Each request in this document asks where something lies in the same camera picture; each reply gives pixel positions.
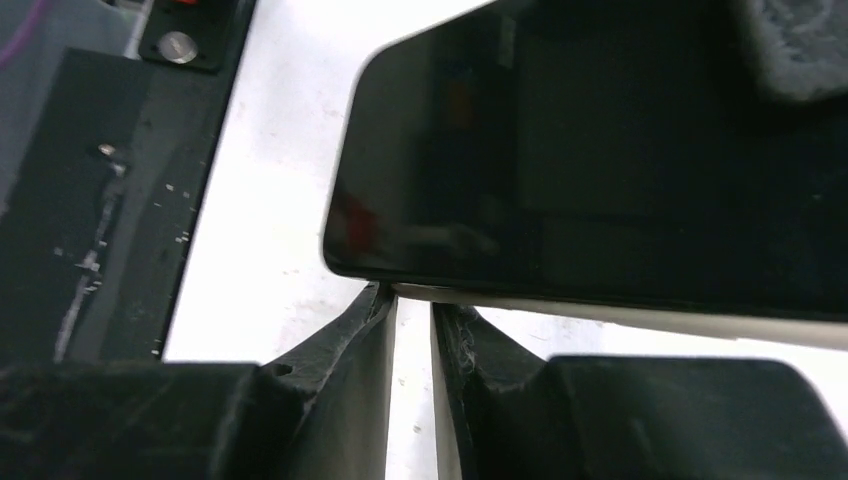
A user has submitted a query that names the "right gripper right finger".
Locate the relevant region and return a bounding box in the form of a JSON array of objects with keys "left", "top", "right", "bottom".
[{"left": 431, "top": 304, "right": 847, "bottom": 479}]

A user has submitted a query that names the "phone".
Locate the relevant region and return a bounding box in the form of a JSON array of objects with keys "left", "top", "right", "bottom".
[{"left": 322, "top": 1, "right": 847, "bottom": 349}]

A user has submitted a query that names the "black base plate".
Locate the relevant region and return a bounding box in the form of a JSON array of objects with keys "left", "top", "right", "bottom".
[{"left": 1, "top": 1, "right": 255, "bottom": 364}]

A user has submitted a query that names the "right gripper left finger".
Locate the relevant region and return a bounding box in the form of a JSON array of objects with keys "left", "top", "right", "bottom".
[{"left": 1, "top": 283, "right": 397, "bottom": 479}]

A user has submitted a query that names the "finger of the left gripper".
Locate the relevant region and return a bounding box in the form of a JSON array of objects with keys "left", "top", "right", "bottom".
[{"left": 731, "top": 0, "right": 847, "bottom": 103}]

